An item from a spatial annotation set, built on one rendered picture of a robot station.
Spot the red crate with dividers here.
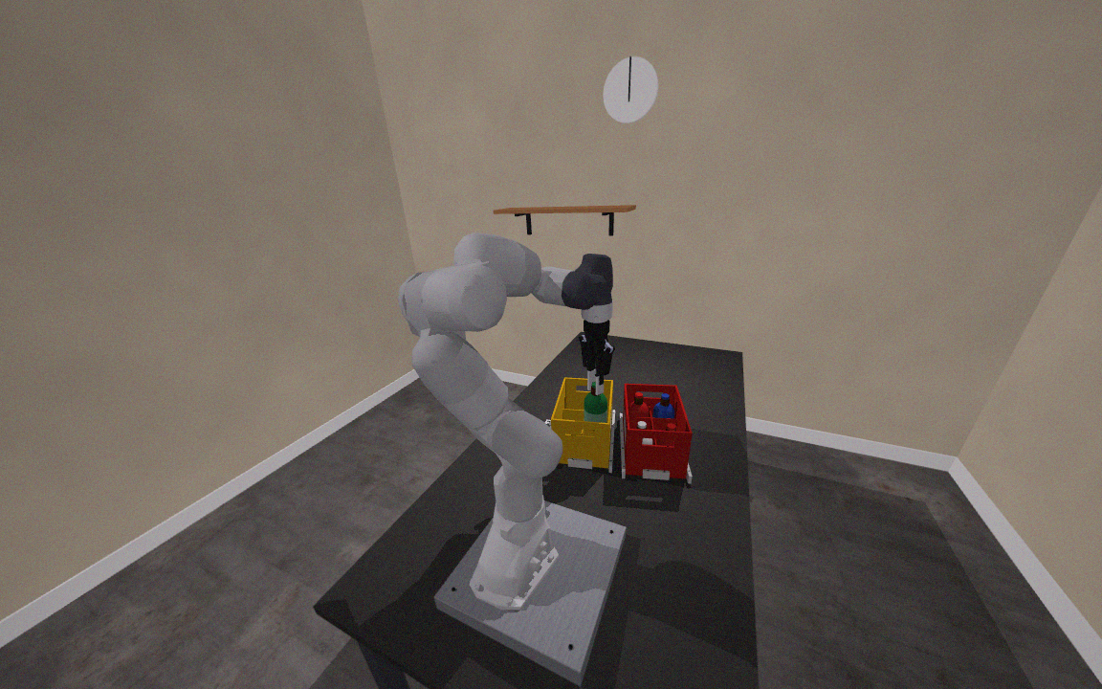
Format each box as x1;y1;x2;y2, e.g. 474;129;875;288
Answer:
623;384;693;478

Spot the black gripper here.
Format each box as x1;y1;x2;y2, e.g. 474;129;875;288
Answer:
579;320;615;395

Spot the blue bottle with light blue label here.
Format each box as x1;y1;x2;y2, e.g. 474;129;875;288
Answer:
652;392;674;419

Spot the green bottle with pale green label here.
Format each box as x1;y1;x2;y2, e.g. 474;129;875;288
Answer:
584;383;607;423

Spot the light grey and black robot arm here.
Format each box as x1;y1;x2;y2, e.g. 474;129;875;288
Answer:
398;233;613;611

